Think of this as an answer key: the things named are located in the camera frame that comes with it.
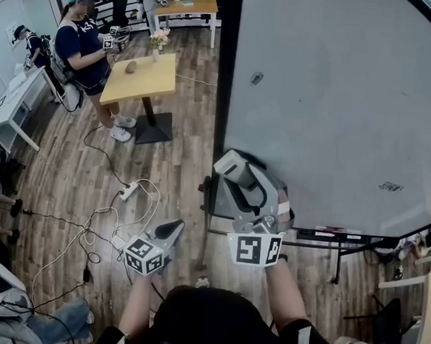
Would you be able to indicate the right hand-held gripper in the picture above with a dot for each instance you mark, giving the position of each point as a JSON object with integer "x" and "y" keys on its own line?
{"x": 254, "y": 245}

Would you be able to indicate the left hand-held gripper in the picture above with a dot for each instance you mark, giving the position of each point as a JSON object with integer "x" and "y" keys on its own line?
{"x": 144, "y": 254}

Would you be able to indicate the black-framed white whiteboard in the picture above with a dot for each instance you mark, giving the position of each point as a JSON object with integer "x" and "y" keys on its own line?
{"x": 336, "y": 103}

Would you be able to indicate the person's right forearm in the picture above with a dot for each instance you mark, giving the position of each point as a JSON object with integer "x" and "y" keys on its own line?
{"x": 283, "y": 295}

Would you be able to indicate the person's left forearm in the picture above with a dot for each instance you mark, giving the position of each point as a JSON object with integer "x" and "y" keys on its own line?
{"x": 136, "y": 302}

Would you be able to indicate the white power adapter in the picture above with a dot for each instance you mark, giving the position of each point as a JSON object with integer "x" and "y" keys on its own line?
{"x": 119, "y": 242}

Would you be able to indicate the white power strip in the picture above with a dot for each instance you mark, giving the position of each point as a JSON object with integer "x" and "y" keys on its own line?
{"x": 128, "y": 192}

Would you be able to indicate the person's shoe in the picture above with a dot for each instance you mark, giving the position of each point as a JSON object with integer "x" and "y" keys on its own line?
{"x": 203, "y": 282}

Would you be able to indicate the person's black shirt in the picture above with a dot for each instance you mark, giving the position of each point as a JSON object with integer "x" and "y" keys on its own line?
{"x": 218, "y": 327}

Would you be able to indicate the brown round lump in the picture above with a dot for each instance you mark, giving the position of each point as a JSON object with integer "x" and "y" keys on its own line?
{"x": 131, "y": 67}

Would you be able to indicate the vase with pink flowers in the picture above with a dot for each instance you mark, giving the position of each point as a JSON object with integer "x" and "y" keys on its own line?
{"x": 159, "y": 42}

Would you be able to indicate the black office chair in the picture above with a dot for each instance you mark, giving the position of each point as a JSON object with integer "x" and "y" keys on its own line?
{"x": 389, "y": 326}
{"x": 120, "y": 8}

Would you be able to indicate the white desk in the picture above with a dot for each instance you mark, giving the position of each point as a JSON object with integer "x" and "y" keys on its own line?
{"x": 14, "y": 107}

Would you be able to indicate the wooden table with white legs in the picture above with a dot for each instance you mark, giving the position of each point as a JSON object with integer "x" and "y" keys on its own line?
{"x": 187, "y": 6}

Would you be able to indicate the teal book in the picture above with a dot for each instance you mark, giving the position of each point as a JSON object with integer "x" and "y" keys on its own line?
{"x": 186, "y": 2}

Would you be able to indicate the yellow wooden pedestal table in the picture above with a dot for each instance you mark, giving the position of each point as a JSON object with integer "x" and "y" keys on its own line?
{"x": 141, "y": 78}

